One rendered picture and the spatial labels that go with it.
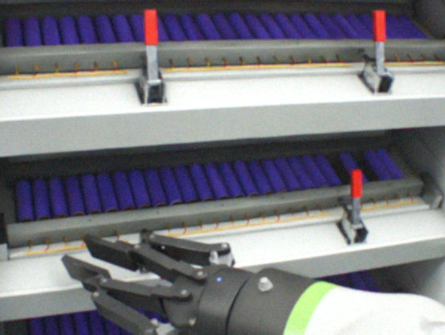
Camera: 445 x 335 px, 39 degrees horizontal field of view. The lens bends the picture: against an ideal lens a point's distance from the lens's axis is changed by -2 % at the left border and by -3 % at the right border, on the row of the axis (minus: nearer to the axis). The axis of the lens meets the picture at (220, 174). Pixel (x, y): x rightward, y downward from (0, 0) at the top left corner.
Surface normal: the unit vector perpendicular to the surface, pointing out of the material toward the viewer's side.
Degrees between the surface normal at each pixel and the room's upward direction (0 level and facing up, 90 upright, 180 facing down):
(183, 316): 21
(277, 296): 27
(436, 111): 107
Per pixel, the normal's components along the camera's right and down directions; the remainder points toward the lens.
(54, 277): 0.15, -0.74
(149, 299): -0.44, 0.60
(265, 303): -0.43, -0.57
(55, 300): 0.29, 0.66
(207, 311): -0.58, -0.15
